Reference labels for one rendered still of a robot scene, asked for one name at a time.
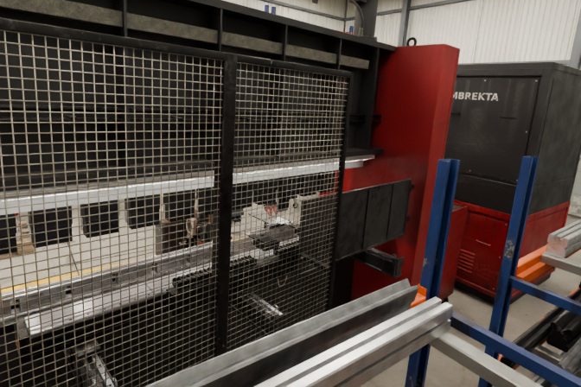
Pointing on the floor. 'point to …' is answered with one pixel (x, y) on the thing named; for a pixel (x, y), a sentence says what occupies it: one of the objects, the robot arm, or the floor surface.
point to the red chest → (452, 251)
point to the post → (224, 201)
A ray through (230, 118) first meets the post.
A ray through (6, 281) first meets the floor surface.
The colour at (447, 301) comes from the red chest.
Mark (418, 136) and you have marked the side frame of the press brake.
